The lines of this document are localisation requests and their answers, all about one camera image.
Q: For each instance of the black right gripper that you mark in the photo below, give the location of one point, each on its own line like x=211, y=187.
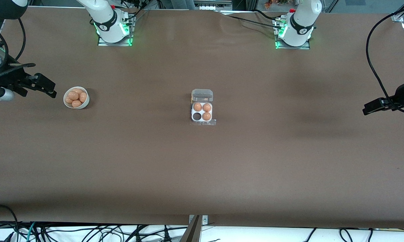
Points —
x=7, y=77

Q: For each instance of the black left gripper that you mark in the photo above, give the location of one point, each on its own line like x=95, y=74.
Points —
x=402, y=93

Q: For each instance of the brown egg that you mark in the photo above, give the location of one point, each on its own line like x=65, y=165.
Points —
x=73, y=95
x=197, y=107
x=83, y=97
x=206, y=116
x=78, y=90
x=207, y=107
x=68, y=100
x=76, y=104

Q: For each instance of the clear plastic egg carton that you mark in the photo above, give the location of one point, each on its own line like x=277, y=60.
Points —
x=202, y=95

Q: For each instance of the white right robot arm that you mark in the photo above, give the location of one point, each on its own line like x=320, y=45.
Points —
x=107, y=20

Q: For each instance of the white round bowl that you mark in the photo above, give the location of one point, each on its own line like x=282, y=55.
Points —
x=85, y=105

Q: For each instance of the orange background object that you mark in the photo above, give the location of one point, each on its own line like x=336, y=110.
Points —
x=269, y=4

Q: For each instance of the person in blue jeans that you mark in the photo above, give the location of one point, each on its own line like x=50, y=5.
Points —
x=183, y=4

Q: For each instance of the clear adhesive tape strip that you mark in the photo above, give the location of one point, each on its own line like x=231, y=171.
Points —
x=212, y=122

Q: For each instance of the grey background equipment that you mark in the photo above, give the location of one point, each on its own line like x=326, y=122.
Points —
x=218, y=4

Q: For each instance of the aluminium corner bracket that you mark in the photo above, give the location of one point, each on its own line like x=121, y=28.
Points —
x=398, y=17

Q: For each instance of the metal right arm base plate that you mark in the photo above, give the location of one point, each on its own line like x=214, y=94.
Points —
x=116, y=44

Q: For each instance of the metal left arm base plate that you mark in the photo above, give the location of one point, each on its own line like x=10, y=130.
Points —
x=296, y=47

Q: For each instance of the aluminium frame post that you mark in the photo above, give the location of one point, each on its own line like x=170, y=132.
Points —
x=250, y=4

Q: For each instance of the silver metal bracket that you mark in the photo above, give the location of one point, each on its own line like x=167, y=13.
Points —
x=205, y=220

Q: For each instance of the dark grey camera post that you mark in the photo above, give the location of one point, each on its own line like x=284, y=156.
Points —
x=191, y=233

